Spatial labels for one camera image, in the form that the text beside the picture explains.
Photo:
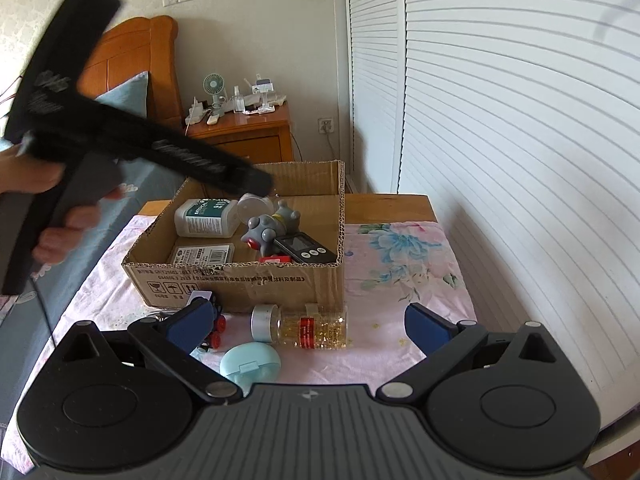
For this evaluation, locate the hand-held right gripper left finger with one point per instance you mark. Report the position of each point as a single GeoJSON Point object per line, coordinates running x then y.
{"type": "Point", "coordinates": [192, 322]}

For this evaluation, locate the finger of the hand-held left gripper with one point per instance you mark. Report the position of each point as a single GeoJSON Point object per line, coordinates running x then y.
{"type": "Point", "coordinates": [247, 180]}

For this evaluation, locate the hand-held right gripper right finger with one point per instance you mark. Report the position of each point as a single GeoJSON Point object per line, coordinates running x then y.
{"type": "Point", "coordinates": [425, 327]}

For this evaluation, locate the black toy train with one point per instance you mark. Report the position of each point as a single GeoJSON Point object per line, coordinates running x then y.
{"type": "Point", "coordinates": [217, 332]}

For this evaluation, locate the grey rubber toy figure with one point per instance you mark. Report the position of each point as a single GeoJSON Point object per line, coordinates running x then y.
{"type": "Point", "coordinates": [265, 227]}

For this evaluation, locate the brown cardboard box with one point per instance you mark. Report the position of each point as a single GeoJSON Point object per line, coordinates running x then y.
{"type": "Point", "coordinates": [235, 285]}

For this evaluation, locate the green label cotton swab box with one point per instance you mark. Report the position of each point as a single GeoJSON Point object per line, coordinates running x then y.
{"type": "Point", "coordinates": [205, 217]}

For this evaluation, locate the red toy train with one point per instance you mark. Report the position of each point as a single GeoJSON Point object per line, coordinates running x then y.
{"type": "Point", "coordinates": [275, 259]}

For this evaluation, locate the black digital scale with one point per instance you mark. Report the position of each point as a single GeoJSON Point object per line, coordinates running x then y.
{"type": "Point", "coordinates": [305, 250]}

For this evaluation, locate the person's left hand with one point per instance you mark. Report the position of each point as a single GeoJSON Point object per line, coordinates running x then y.
{"type": "Point", "coordinates": [65, 237]}

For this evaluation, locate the wooden nightstand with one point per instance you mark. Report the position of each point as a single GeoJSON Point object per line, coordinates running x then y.
{"type": "Point", "coordinates": [250, 132]}

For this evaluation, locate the blue pillow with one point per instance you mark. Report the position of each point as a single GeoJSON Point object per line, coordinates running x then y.
{"type": "Point", "coordinates": [127, 95]}

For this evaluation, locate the pink floral table cloth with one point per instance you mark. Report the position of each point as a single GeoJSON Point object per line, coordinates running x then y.
{"type": "Point", "coordinates": [400, 270]}

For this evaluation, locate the mint green round case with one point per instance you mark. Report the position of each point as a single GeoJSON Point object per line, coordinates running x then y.
{"type": "Point", "coordinates": [250, 365]}

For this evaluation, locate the clear spray bottle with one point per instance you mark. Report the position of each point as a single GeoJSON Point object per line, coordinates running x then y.
{"type": "Point", "coordinates": [238, 100]}

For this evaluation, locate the white power strip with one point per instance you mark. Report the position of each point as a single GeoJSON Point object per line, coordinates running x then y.
{"type": "Point", "coordinates": [196, 114]}

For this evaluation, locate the white phone stand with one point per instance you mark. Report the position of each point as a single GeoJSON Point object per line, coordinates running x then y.
{"type": "Point", "coordinates": [265, 90]}

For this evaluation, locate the wooden bed headboard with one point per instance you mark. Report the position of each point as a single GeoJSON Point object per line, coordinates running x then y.
{"type": "Point", "coordinates": [145, 45]}

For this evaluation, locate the small green desk fan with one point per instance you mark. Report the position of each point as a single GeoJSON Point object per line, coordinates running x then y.
{"type": "Point", "coordinates": [213, 85]}

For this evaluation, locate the clear bottle of yellow capsules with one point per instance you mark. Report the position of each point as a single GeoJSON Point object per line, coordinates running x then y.
{"type": "Point", "coordinates": [300, 327]}

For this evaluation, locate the blue bed sheet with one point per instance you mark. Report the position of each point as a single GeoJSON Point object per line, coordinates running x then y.
{"type": "Point", "coordinates": [75, 285]}

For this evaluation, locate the narrow white louvred wardrobe door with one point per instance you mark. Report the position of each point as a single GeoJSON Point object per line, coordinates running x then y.
{"type": "Point", "coordinates": [375, 70]}

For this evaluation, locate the wide white louvred wardrobe door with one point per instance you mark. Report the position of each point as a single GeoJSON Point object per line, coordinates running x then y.
{"type": "Point", "coordinates": [515, 160]}

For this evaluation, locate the brown wooden furniture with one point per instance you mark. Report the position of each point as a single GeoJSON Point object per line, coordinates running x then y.
{"type": "Point", "coordinates": [612, 452]}

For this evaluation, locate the white wall outlet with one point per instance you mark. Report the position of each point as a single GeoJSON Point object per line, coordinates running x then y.
{"type": "Point", "coordinates": [326, 125]}

